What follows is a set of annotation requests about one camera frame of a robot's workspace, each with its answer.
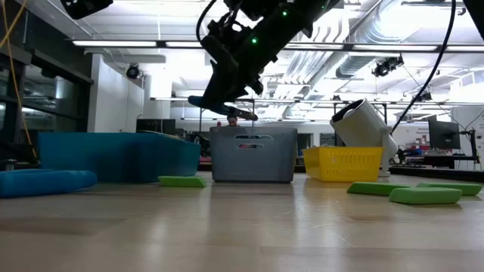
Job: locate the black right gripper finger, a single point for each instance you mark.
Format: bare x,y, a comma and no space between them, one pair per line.
237,93
215,90

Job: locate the green eraser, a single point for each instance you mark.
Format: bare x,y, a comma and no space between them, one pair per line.
453,188
425,195
181,181
378,188

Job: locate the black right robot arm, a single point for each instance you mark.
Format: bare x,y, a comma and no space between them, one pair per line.
295,15

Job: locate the person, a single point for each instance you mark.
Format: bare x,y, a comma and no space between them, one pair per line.
232,121

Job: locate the black background screen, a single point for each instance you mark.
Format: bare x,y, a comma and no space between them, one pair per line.
155,126

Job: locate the grey translucent plastic bin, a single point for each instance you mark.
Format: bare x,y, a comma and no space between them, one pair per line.
253,166

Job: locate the long ceiling light bar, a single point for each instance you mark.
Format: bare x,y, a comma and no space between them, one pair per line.
113,44

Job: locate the teal plastic bin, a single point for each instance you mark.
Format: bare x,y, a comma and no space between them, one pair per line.
113,158

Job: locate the yellow plastic basket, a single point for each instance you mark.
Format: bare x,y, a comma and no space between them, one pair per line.
340,164

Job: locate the white cylindrical projector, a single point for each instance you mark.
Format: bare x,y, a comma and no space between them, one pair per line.
363,124

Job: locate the black ceiling spotlight cluster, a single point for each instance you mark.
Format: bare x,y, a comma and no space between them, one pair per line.
385,66

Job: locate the black computer monitor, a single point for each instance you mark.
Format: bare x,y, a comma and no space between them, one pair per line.
444,134

